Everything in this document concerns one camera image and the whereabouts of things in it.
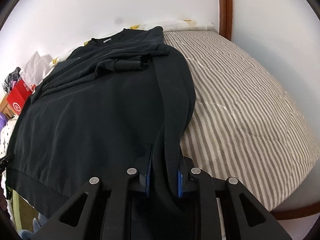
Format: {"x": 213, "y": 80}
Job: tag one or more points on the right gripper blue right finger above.
{"x": 222, "y": 209}

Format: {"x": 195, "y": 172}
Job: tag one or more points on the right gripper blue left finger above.
{"x": 97, "y": 211}

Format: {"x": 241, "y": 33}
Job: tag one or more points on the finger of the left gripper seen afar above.
{"x": 6, "y": 161}

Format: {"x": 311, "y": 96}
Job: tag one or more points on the black long-sleeve sweatshirt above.
{"x": 113, "y": 102}

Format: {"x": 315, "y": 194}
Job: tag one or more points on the plaid clothes in red bag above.
{"x": 11, "y": 79}

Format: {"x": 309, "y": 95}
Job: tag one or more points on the white floral quilt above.
{"x": 6, "y": 133}

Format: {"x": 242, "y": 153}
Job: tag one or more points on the green blanket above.
{"x": 23, "y": 213}

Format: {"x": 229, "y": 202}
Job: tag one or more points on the striped mattress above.
{"x": 244, "y": 124}

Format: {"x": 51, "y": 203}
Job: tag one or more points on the red paper shopping bag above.
{"x": 18, "y": 96}

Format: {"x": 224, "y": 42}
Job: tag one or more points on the white Miniso plastic bag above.
{"x": 34, "y": 71}

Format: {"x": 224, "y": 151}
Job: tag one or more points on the brown wooden door frame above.
{"x": 225, "y": 18}

